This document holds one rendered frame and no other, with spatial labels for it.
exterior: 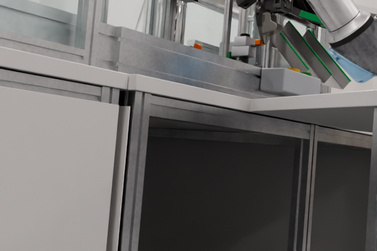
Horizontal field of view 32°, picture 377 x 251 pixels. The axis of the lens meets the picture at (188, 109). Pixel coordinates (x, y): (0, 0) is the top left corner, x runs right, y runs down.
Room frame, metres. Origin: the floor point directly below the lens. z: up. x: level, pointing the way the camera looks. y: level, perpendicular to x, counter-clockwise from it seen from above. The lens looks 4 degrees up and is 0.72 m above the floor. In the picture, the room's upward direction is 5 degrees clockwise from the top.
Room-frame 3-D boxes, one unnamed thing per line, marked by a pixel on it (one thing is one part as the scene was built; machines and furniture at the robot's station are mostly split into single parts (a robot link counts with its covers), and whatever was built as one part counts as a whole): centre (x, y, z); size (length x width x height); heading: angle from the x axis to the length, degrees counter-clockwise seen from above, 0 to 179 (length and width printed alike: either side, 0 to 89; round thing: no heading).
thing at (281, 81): (1.75, -0.27, 0.93); 0.21 x 0.07 x 0.06; 142
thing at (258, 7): (1.89, -0.19, 1.15); 0.05 x 0.02 x 0.09; 142
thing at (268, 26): (1.88, -0.21, 1.11); 0.06 x 0.03 x 0.09; 52
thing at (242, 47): (1.95, -0.14, 1.06); 0.08 x 0.04 x 0.07; 50
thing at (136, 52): (1.64, -0.11, 0.91); 0.89 x 0.06 x 0.11; 142
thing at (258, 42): (1.92, -0.19, 1.04); 0.04 x 0.02 x 0.08; 52
